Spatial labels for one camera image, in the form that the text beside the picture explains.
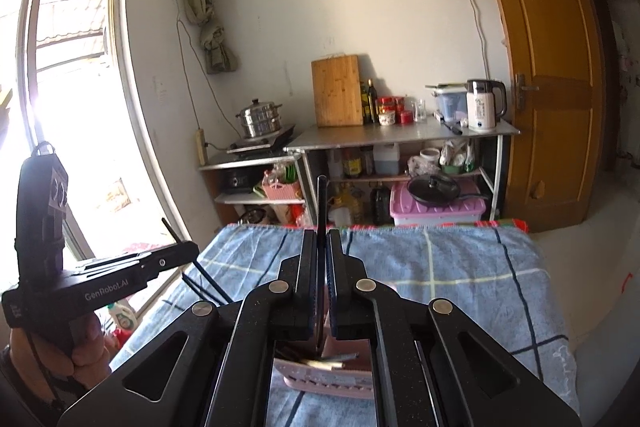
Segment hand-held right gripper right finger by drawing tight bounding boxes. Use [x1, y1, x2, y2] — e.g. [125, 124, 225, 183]
[326, 230, 583, 427]

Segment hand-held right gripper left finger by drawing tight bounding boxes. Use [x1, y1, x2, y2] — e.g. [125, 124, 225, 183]
[57, 229, 321, 427]

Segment metal door handle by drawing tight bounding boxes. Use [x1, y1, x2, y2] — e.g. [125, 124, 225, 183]
[513, 74, 540, 110]

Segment red green blanket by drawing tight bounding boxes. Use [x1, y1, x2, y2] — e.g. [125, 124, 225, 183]
[349, 217, 531, 234]

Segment yellow oil bottle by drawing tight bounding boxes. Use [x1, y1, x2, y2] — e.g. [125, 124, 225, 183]
[331, 183, 367, 227]

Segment blue plaid blanket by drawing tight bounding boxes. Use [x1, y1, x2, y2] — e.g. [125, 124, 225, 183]
[107, 223, 582, 427]

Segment beige curtain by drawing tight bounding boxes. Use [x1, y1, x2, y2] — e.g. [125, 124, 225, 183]
[179, 0, 239, 76]

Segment metal kitchen table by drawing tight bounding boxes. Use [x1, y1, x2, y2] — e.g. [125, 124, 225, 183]
[284, 116, 521, 224]

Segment steel steamer pot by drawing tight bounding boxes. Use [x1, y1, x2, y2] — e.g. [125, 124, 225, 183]
[235, 97, 285, 139]

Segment brown sauce bottle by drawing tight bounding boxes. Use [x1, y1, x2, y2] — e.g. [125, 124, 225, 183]
[342, 146, 364, 178]

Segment person's left hand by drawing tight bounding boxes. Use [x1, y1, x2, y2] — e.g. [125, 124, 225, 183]
[10, 311, 113, 390]

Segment black frying pan with lid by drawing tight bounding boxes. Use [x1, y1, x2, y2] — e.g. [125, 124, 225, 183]
[405, 173, 490, 208]

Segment red lidded jar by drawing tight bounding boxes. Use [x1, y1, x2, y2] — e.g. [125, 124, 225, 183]
[377, 96, 396, 126]

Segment wooden cutting board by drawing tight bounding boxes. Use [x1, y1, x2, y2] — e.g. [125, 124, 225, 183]
[310, 54, 365, 128]

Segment plastic bags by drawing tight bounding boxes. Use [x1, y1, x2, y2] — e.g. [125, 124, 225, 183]
[439, 138, 477, 174]

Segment black cooker pot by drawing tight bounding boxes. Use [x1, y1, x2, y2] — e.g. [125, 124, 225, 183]
[219, 169, 264, 194]

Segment dark sauce bottle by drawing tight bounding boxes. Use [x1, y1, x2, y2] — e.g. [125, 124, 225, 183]
[369, 183, 394, 226]

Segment pink storage box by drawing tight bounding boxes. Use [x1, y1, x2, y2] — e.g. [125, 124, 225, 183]
[389, 181, 488, 228]

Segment black induction cooker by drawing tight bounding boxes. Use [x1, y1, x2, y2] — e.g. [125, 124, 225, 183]
[226, 124, 297, 154]

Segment white plastic jug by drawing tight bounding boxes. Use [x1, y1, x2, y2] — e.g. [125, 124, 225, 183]
[373, 142, 401, 176]

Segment white electric kettle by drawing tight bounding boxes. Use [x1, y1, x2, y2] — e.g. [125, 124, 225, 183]
[465, 78, 507, 133]

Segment blue water filter pitcher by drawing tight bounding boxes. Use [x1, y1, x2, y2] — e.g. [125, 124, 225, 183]
[431, 84, 471, 121]

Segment low white shelf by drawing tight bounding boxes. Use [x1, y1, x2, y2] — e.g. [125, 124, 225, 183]
[197, 148, 307, 229]

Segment dark oil bottle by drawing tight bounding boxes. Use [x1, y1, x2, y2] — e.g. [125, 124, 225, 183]
[366, 79, 379, 124]

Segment wooden door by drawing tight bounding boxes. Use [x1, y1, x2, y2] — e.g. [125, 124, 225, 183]
[464, 0, 607, 234]

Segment red canister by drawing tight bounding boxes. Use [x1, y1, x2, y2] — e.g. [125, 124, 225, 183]
[395, 96, 414, 126]

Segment large window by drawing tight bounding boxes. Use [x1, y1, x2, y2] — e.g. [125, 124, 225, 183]
[0, 0, 202, 310]

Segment person's left forearm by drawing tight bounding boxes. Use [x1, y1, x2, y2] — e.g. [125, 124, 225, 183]
[0, 343, 76, 427]

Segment pink plastic chopstick basket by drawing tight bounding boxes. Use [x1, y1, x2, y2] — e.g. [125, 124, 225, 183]
[271, 287, 374, 394]

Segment small pink woven basket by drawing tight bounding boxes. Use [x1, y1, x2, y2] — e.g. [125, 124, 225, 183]
[261, 178, 302, 201]

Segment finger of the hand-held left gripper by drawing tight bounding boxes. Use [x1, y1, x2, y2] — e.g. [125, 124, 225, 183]
[75, 240, 200, 282]

